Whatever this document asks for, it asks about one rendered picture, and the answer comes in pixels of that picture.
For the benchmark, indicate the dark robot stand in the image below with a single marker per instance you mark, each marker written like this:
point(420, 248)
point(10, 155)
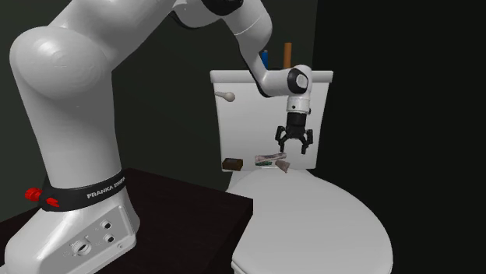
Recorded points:
point(182, 224)

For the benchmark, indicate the white toilet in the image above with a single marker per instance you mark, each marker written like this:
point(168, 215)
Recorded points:
point(303, 212)

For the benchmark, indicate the orange cylinder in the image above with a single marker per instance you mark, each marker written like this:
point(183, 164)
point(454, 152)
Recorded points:
point(287, 55)

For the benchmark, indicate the tan cone-shaped object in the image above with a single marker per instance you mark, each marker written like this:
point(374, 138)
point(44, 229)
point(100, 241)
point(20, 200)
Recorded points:
point(283, 165)

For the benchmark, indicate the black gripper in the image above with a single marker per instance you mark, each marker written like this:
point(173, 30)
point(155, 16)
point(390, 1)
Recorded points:
point(295, 125)

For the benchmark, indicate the blue cylinder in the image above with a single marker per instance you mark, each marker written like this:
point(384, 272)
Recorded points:
point(264, 59)

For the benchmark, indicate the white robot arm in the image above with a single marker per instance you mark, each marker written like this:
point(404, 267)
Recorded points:
point(72, 125)

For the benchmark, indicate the brown rectangular block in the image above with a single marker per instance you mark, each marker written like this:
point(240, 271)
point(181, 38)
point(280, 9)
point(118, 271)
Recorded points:
point(232, 164)

